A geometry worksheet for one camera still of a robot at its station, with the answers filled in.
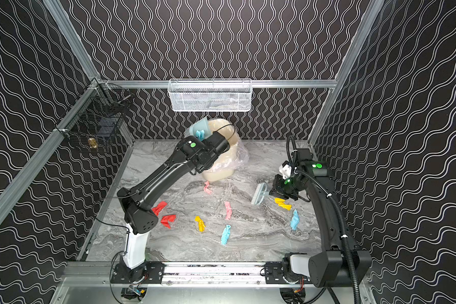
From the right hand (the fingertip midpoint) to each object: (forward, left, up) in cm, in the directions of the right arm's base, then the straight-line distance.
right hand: (272, 193), depth 74 cm
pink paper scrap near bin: (+13, +30, -18) cm, 37 cm away
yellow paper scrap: (+7, -8, -21) cm, 23 cm away
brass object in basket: (+18, +76, +10) cm, 79 cm away
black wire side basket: (+41, +84, +9) cm, 94 cm away
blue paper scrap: (-2, -13, -20) cm, 24 cm away
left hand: (+13, +34, +14) cm, 39 cm away
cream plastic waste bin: (+14, +20, -2) cm, 24 cm away
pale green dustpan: (+26, +28, +13) cm, 41 cm away
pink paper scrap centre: (+1, +18, -19) cm, 26 cm away
